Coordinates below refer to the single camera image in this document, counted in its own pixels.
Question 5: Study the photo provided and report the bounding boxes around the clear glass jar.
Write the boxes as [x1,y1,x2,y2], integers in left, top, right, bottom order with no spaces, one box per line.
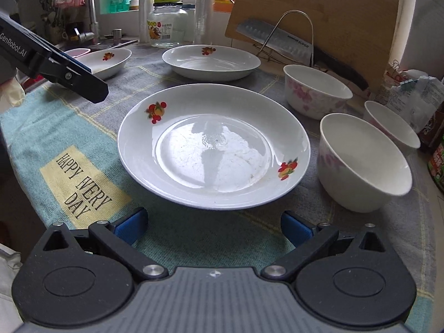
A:
[147,0,189,48]

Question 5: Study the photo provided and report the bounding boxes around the steel kitchen faucet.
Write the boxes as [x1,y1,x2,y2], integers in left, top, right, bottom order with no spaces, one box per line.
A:
[74,0,100,44]

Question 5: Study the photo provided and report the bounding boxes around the person's white jacket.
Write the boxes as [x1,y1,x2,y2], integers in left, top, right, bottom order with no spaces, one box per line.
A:
[0,243,23,333]

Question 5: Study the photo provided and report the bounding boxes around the checked printed table cloth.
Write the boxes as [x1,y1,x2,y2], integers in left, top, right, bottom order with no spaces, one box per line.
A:
[0,43,438,285]

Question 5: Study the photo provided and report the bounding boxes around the black-handled kitchen knife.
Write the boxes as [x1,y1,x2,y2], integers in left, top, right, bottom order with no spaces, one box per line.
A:
[236,19,370,91]

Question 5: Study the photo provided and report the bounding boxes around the metal wire rack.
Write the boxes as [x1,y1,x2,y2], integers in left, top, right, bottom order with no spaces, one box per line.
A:
[251,10,318,68]

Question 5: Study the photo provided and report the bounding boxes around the pink bowl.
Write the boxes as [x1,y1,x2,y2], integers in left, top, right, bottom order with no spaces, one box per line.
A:
[64,48,91,59]

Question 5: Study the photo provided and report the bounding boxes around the person's left hand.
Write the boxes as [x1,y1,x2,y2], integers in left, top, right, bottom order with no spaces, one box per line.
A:
[0,76,26,108]

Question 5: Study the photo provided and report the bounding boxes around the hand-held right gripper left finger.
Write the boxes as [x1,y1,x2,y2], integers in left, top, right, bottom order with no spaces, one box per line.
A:
[38,207,169,282]

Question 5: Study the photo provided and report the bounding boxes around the white plastic roll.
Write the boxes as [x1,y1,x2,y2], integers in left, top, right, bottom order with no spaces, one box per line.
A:
[139,0,155,44]

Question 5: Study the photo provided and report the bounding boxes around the white printed plastic bag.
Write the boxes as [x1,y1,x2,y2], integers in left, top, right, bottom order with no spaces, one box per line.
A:
[376,73,444,132]

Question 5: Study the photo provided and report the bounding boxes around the stack of clear plastic cups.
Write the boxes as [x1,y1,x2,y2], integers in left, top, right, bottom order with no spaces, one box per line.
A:
[193,0,216,44]

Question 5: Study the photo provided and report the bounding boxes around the white pink-floral bowl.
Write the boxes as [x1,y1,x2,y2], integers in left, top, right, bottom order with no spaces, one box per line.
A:
[318,113,413,213]
[364,100,421,153]
[283,64,354,120]

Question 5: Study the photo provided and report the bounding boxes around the white fruit-print plate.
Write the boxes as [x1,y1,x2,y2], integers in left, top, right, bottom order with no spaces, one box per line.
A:
[162,44,261,80]
[74,48,133,80]
[117,83,311,211]

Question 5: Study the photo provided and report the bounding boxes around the dark sauce bottle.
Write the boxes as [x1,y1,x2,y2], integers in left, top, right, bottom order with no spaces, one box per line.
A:
[418,111,444,150]

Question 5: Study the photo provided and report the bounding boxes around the green-lidded sauce jar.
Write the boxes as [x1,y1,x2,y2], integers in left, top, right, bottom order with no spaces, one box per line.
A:
[427,146,444,195]

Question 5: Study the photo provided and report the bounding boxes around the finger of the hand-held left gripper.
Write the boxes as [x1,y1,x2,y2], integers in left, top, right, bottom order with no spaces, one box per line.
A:
[33,50,109,104]
[55,49,93,74]

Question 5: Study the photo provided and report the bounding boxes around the metal binder clips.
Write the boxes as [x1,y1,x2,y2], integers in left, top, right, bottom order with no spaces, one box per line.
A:
[390,60,408,80]

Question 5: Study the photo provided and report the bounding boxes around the bamboo cutting board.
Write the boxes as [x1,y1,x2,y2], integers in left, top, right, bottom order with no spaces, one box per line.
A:
[225,0,400,92]

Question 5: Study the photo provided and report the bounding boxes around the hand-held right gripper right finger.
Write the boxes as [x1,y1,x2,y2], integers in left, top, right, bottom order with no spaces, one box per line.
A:
[260,210,396,281]

